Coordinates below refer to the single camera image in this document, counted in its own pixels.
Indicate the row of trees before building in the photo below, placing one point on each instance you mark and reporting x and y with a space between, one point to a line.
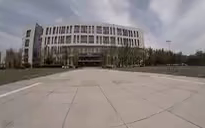
123 56

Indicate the large white curved building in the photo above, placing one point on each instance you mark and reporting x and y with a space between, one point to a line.
86 38

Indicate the tall light pole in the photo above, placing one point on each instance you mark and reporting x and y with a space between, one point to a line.
168 50

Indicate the row of bare trees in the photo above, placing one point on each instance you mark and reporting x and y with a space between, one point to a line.
6 59

